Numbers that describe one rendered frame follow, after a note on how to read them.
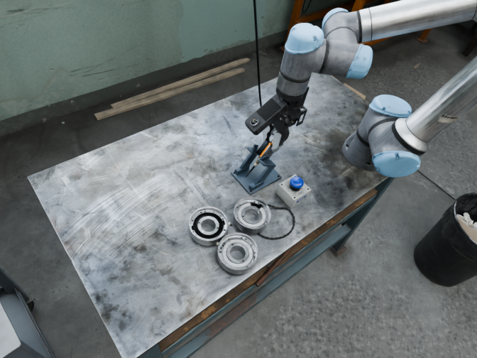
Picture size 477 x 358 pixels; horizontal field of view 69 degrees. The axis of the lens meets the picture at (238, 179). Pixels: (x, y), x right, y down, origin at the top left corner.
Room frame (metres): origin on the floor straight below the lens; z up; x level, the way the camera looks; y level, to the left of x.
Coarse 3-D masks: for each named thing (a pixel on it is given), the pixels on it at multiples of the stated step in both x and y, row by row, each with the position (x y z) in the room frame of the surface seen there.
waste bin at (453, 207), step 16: (448, 208) 1.09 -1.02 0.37; (464, 208) 1.15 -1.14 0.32; (448, 224) 0.99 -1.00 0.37; (432, 240) 1.00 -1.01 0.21; (448, 240) 0.94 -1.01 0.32; (464, 240) 0.90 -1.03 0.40; (416, 256) 1.00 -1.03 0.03; (432, 256) 0.94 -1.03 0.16; (448, 256) 0.90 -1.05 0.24; (464, 256) 0.87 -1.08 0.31; (432, 272) 0.90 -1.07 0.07; (448, 272) 0.88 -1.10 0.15; (464, 272) 0.86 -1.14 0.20
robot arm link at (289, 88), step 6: (282, 78) 0.71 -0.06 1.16; (282, 84) 0.71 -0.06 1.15; (288, 84) 0.70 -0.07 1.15; (294, 84) 0.70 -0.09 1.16; (300, 84) 0.70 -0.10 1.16; (306, 84) 0.71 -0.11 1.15; (282, 90) 0.70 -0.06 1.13; (288, 90) 0.70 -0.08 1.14; (294, 90) 0.70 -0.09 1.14; (300, 90) 0.70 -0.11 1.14; (294, 96) 0.71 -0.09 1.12
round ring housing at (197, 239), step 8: (200, 208) 0.52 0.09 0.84; (208, 208) 0.52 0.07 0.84; (216, 208) 0.53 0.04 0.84; (192, 216) 0.49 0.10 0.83; (208, 216) 0.50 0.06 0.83; (224, 216) 0.51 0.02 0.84; (192, 224) 0.47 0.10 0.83; (200, 224) 0.47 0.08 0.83; (216, 224) 0.48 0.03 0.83; (192, 232) 0.44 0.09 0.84; (208, 232) 0.45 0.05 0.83; (224, 232) 0.46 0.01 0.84; (200, 240) 0.42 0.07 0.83; (208, 240) 0.43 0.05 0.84; (216, 240) 0.43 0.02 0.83
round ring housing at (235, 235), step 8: (240, 232) 0.47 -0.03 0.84; (224, 240) 0.44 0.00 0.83; (248, 240) 0.45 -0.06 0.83; (232, 248) 0.43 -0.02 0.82; (240, 248) 0.43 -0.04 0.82; (256, 248) 0.43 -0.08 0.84; (256, 256) 0.41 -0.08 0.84; (224, 264) 0.37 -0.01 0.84; (248, 264) 0.39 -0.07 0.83; (232, 272) 0.36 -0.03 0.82; (240, 272) 0.36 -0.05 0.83
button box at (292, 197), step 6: (288, 180) 0.67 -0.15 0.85; (282, 186) 0.64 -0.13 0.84; (288, 186) 0.65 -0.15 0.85; (306, 186) 0.66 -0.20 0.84; (276, 192) 0.65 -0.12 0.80; (282, 192) 0.63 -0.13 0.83; (288, 192) 0.62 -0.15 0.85; (294, 192) 0.63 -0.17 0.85; (300, 192) 0.63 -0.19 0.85; (306, 192) 0.64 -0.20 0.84; (282, 198) 0.63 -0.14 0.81; (288, 198) 0.62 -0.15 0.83; (294, 198) 0.61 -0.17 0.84; (300, 198) 0.62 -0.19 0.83; (306, 198) 0.65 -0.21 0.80; (288, 204) 0.61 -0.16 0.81; (294, 204) 0.61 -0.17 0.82
